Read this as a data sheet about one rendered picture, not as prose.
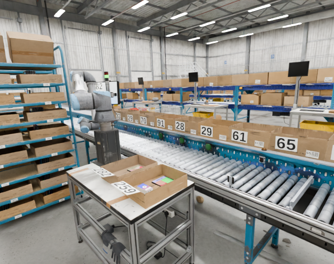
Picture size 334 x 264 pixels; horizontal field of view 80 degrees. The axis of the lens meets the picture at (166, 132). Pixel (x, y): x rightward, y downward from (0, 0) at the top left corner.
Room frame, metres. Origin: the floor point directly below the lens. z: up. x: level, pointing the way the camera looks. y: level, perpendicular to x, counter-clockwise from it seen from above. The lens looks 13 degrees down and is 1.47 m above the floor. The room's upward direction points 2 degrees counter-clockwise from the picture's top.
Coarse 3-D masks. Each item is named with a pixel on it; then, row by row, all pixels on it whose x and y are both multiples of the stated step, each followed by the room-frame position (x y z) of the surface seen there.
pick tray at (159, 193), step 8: (152, 168) 1.45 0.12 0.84; (160, 168) 1.50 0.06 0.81; (168, 168) 1.45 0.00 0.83; (128, 176) 1.30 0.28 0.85; (136, 176) 1.35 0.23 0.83; (144, 176) 1.39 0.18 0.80; (152, 176) 1.44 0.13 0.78; (160, 176) 1.47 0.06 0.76; (168, 176) 1.45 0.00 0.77; (176, 176) 1.39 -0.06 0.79; (184, 176) 1.28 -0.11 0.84; (136, 184) 1.34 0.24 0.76; (152, 184) 1.34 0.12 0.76; (168, 184) 1.18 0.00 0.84; (176, 184) 1.23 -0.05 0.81; (184, 184) 1.28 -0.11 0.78; (152, 192) 1.09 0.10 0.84; (160, 192) 1.13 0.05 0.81; (168, 192) 1.18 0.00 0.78; (176, 192) 1.23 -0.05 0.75; (136, 200) 1.12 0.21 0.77; (144, 200) 1.06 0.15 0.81; (152, 200) 1.09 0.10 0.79; (160, 200) 1.13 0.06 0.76
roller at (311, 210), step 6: (324, 186) 1.23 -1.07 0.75; (318, 192) 1.17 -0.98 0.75; (324, 192) 1.16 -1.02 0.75; (318, 198) 1.10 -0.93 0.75; (324, 198) 1.12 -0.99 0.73; (312, 204) 1.04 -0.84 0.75; (318, 204) 1.04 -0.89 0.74; (306, 210) 0.99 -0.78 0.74; (312, 210) 0.98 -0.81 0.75; (312, 216) 0.94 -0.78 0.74
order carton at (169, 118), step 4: (156, 116) 2.76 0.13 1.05; (160, 116) 2.87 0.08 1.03; (164, 116) 2.92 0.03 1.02; (168, 116) 2.97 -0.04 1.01; (172, 116) 2.94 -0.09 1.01; (176, 116) 2.88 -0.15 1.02; (180, 116) 2.81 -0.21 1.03; (184, 116) 2.76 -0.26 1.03; (156, 120) 2.77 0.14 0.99; (168, 120) 2.58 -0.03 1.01; (172, 120) 2.53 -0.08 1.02; (156, 124) 2.77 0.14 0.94; (168, 124) 2.58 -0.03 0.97; (172, 124) 2.53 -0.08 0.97; (164, 128) 2.65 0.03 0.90; (172, 128) 2.53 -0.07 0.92
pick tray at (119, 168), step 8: (120, 160) 1.63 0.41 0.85; (128, 160) 1.69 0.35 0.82; (136, 160) 1.75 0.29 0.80; (144, 160) 1.69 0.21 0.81; (152, 160) 1.61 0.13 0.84; (104, 168) 1.52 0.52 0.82; (112, 168) 1.58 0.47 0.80; (120, 168) 1.63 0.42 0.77; (128, 168) 1.66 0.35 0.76; (144, 168) 1.46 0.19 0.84; (112, 176) 1.36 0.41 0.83; (120, 176) 1.31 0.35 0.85
